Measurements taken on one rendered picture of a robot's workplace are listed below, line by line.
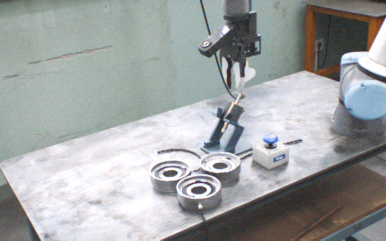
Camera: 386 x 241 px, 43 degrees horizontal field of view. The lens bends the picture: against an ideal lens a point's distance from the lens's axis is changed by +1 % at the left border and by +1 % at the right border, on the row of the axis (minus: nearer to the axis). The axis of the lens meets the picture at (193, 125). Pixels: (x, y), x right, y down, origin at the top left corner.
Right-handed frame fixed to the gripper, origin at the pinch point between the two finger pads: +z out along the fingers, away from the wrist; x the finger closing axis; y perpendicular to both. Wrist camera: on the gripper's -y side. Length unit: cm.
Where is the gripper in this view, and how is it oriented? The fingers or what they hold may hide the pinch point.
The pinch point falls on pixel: (232, 87)
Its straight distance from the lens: 135.4
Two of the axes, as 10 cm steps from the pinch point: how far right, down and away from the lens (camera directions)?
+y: 8.3, -2.8, 4.7
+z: 0.6, 9.0, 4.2
